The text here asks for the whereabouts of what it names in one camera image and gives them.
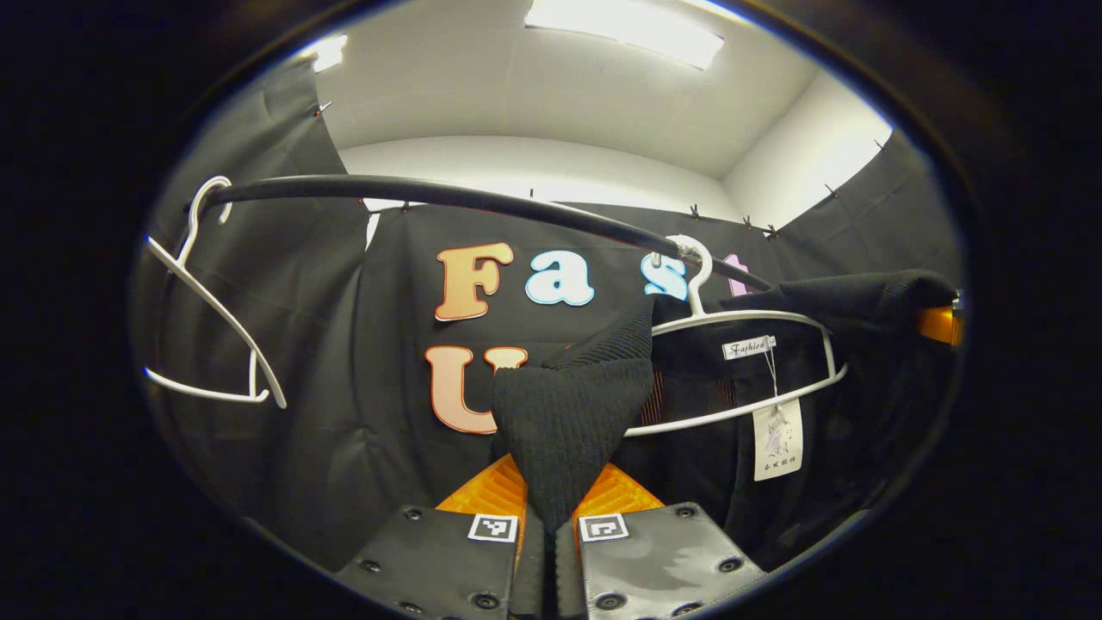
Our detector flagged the large ceiling light panel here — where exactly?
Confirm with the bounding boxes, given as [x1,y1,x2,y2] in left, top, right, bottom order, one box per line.
[525,0,724,70]

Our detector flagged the black backdrop cloth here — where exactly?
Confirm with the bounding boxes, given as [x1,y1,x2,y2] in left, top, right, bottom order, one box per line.
[133,56,965,574]

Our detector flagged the small ceiling light panel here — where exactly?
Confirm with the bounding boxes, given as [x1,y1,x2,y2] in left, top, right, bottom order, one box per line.
[301,34,348,74]

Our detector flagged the black jacket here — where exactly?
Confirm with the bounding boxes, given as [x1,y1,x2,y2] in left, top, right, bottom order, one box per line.
[491,270,958,569]

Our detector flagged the empty white clothes hanger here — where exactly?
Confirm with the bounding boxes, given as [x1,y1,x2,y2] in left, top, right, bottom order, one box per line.
[142,177,288,410]

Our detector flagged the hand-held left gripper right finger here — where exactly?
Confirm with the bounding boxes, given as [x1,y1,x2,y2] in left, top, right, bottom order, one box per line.
[555,462,767,620]

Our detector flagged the white clothes hanger with jacket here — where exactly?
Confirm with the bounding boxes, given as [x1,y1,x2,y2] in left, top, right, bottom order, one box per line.
[624,234,849,437]

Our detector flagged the row of backdrop clips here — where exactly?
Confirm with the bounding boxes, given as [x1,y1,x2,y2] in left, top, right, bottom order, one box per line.
[314,102,888,242]

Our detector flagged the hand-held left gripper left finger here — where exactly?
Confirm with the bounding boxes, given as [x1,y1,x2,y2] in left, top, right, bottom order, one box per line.
[336,455,528,620]

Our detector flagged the black clothes rack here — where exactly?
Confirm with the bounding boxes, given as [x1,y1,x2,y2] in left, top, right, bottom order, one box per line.
[185,175,776,294]

